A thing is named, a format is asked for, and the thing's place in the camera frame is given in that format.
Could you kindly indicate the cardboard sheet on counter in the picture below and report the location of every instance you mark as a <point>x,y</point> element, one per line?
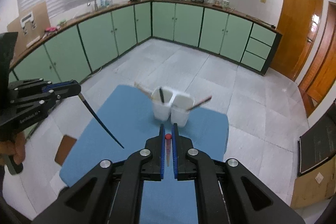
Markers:
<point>30,26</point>

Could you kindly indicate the left hand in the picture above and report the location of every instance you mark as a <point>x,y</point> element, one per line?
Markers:
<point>15,149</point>

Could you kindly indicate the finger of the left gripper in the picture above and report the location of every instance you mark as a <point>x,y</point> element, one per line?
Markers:
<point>59,86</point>
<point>68,92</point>

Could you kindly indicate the wooden door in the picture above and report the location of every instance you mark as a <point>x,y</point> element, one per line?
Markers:
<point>298,24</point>
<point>320,76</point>

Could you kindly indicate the left white plastic holder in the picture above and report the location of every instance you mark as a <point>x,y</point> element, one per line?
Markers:
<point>162,110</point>

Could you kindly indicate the black chopstick silver band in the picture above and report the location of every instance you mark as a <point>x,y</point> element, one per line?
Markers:
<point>86,104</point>

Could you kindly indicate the right white plastic holder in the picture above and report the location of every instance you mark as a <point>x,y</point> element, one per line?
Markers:
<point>179,109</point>

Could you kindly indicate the black chopstick in holder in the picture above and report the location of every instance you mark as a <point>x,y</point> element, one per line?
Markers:
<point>161,95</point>

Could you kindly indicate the white plastic holder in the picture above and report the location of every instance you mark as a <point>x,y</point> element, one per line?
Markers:
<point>162,110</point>
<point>179,109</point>

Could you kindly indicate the green lower kitchen cabinets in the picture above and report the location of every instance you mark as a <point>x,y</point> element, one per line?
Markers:
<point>84,45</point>

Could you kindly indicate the brown wooden board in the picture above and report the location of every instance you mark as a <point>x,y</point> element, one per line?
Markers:
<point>64,148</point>

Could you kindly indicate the black glass cabinet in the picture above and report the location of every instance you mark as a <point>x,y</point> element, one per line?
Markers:
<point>317,145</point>

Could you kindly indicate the near wooden door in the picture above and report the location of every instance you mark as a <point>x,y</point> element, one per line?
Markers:
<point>298,24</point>

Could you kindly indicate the red handled bamboo chopstick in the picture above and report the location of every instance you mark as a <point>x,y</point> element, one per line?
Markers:
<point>168,140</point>

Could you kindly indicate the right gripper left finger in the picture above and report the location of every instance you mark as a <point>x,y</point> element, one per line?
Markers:
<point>111,192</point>

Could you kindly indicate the far wooden door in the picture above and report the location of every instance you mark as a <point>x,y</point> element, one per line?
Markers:
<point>320,76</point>

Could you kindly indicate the dark chopstick in holder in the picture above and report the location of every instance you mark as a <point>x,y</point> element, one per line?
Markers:
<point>200,103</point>

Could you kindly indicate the cardboard box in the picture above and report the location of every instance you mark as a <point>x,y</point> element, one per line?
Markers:
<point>312,188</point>

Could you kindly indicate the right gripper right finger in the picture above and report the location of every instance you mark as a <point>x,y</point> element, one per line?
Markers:
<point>227,192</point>

